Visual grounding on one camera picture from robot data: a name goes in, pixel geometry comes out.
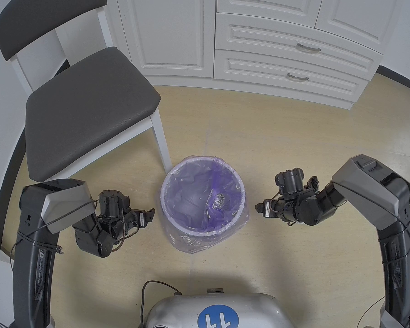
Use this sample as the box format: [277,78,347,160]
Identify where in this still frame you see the white chair grey cushions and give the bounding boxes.
[0,0,173,184]

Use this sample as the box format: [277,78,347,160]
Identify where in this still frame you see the purple plastic bag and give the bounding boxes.
[156,154,251,255]

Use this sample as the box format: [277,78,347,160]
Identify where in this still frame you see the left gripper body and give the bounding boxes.
[125,209,148,230]

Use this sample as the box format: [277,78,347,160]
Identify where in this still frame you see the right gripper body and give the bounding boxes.
[261,198,287,222]

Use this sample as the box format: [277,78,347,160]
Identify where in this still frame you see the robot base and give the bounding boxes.
[147,287,294,328]

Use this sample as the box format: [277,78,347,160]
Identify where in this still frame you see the white trash bin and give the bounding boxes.
[161,156,245,242]

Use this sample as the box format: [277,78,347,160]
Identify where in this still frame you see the white wardrobe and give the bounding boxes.
[104,0,406,111]

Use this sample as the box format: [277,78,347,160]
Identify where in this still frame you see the black cable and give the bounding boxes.
[359,294,387,328]
[141,280,182,328]

